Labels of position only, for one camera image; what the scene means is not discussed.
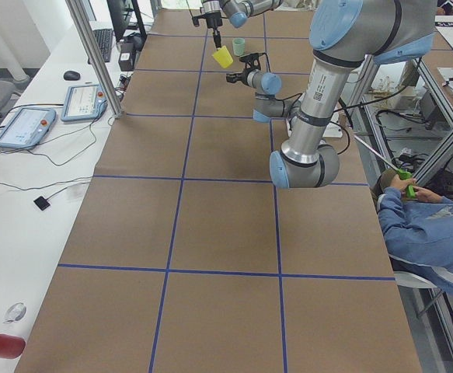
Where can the black keyboard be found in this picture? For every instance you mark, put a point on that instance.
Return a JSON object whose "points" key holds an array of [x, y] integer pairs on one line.
{"points": [[104, 39]]}

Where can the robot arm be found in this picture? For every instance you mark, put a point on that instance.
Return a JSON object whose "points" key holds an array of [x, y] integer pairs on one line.
{"points": [[342, 33], [237, 13]]}

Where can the black monitor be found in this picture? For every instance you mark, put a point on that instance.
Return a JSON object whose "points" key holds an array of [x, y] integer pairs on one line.
{"points": [[120, 14]]}

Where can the small black square pad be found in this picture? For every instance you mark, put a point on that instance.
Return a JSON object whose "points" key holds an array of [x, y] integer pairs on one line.
{"points": [[42, 203]]}

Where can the aluminium frame post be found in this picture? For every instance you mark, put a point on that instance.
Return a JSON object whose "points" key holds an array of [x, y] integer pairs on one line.
{"points": [[82, 24]]}

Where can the teach pendant tablet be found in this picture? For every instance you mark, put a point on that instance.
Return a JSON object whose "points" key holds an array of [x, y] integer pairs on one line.
{"points": [[83, 102], [27, 128]]}

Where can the far teach pendant tablet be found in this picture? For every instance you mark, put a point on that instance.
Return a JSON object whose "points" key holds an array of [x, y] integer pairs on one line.
{"points": [[83, 102]]}

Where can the person in blue hoodie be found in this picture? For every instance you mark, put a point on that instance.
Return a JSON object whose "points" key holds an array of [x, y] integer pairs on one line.
{"points": [[417, 226]]}

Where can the long reacher grabber tool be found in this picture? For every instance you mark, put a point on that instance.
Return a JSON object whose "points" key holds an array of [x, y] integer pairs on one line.
{"points": [[403, 175]]}

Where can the green plastic cup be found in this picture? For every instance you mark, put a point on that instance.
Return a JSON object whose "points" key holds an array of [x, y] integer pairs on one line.
{"points": [[238, 45]]}

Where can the white chair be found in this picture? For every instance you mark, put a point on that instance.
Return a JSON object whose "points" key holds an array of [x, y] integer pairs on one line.
{"points": [[410, 280]]}

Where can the black box with label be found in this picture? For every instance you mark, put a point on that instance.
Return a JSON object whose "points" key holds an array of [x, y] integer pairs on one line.
{"points": [[127, 56]]}

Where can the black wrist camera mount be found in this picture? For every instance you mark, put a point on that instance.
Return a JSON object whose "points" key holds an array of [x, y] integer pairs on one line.
{"points": [[252, 61]]}

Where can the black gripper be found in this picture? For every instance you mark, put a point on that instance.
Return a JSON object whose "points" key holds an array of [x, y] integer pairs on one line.
{"points": [[213, 21], [242, 76]]}

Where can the yellow plastic cup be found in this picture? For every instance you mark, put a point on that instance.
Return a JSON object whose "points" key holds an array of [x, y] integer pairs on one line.
{"points": [[223, 57]]}

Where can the black computer mouse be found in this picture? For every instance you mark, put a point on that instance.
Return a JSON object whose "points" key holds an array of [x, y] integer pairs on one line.
{"points": [[71, 75]]}

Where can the near teach pendant tablet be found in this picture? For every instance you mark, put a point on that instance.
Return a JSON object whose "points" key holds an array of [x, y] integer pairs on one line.
{"points": [[27, 128]]}

